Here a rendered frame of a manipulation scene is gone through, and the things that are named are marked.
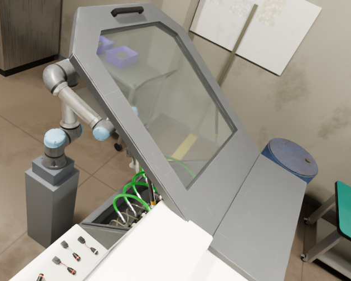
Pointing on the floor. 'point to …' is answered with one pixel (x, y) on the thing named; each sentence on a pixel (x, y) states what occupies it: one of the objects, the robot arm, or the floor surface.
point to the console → (156, 250)
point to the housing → (256, 228)
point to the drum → (291, 158)
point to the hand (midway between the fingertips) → (142, 170)
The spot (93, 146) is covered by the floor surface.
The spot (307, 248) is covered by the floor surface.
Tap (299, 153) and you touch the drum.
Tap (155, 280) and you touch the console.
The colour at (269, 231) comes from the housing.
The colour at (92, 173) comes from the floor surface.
